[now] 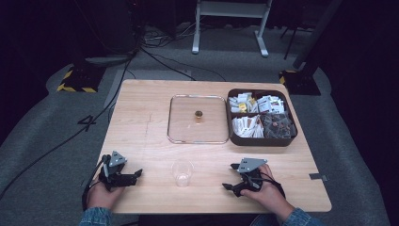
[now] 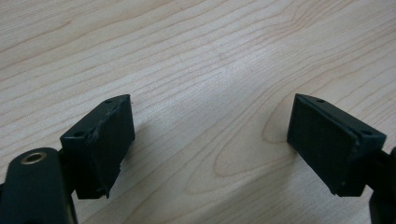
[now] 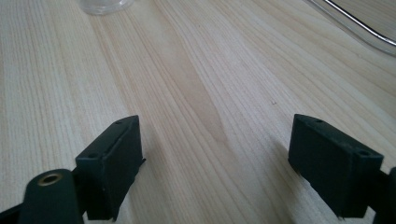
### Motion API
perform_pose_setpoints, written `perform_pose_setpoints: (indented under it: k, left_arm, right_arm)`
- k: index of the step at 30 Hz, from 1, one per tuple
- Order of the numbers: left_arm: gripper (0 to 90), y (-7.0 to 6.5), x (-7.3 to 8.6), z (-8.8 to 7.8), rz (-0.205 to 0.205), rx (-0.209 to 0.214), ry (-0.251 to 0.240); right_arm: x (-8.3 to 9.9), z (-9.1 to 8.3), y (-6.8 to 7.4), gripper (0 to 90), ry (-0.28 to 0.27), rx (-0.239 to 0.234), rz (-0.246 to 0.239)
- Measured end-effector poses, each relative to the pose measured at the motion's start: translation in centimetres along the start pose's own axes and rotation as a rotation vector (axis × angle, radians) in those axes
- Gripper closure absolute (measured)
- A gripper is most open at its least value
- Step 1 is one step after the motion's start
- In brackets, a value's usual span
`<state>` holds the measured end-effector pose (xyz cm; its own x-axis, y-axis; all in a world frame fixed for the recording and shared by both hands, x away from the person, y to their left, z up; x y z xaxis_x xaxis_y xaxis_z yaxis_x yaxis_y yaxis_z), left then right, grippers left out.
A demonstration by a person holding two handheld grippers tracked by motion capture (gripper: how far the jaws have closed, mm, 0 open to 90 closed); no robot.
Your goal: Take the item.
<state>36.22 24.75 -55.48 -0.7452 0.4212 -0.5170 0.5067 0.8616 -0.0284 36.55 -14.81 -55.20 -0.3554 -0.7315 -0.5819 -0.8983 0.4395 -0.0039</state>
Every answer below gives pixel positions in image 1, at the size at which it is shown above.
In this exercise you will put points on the white metal desk frame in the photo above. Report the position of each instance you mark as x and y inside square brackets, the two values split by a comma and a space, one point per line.
[230, 9]

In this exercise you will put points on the clear plastic cup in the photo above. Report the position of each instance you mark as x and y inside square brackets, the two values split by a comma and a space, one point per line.
[182, 172]

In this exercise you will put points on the pile of dark tea packets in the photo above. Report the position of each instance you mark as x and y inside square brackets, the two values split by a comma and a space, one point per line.
[277, 126]

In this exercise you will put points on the black yellow striped stand base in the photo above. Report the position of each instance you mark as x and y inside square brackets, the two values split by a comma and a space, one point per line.
[299, 83]
[81, 81]

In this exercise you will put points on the person's left hand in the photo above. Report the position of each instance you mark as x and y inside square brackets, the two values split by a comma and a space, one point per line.
[102, 196]

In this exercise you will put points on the pile of white black sachets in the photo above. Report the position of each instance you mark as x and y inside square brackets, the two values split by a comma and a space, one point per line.
[271, 104]

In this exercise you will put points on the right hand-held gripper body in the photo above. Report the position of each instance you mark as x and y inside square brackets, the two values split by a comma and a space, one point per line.
[251, 175]

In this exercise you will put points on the square glass lid with knob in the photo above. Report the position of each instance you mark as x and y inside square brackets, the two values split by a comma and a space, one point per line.
[198, 119]

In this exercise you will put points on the pile of white yellow sachets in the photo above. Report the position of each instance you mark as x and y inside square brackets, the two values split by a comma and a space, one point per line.
[242, 103]

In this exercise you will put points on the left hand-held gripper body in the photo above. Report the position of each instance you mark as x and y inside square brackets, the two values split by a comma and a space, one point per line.
[113, 175]

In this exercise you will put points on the dark brown compartment box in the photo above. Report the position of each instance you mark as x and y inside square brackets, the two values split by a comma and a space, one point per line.
[262, 142]

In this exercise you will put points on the person's right hand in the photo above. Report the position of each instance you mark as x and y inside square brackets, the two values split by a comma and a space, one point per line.
[269, 194]

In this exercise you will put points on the grey tape strip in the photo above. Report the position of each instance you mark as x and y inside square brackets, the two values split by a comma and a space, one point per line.
[318, 176]

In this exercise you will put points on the pile of white stick packets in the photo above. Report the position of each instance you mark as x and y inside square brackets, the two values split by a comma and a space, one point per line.
[248, 126]

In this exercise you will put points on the black tripod legs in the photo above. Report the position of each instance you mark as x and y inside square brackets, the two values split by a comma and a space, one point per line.
[293, 40]

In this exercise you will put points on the grey metal stand post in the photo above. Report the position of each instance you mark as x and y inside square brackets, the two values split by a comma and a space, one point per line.
[316, 34]

